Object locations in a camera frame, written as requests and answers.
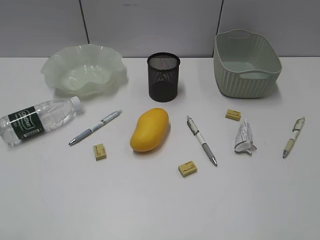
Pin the green beige ballpoint pen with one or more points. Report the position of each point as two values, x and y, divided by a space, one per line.
298 126

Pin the yellow eraser left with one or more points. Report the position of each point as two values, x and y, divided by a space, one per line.
99 152

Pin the waste paper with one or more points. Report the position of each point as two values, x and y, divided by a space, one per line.
244 139

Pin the yellow eraser right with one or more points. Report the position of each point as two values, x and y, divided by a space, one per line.
233 115

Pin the blue grey ballpoint pen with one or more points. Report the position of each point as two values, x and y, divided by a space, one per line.
90 131

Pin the yellow eraser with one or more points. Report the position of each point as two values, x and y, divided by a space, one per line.
187 169
233 115
99 152

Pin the clear plastic water bottle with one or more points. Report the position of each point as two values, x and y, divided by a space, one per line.
38 119

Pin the green woven plastic basket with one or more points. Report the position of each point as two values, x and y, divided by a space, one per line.
246 66

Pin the frosted green wavy plate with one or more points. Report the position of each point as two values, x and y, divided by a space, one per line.
85 71

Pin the black mesh pen holder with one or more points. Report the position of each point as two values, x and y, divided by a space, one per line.
163 76

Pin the yellow mango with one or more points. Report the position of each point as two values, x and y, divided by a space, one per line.
150 130

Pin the yellow eraser middle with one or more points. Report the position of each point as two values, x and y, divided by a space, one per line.
187 169

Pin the white grey ballpoint pen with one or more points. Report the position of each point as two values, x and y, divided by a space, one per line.
195 131

